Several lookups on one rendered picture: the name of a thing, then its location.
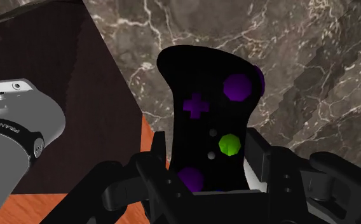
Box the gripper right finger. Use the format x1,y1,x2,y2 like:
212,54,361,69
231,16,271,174
245,127,361,224

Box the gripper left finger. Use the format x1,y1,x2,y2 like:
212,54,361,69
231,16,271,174
40,131,194,224

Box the black game controller purple buttons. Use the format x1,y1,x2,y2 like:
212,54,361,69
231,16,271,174
156,45,266,193

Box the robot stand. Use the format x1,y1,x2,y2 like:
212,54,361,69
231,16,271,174
0,0,144,195

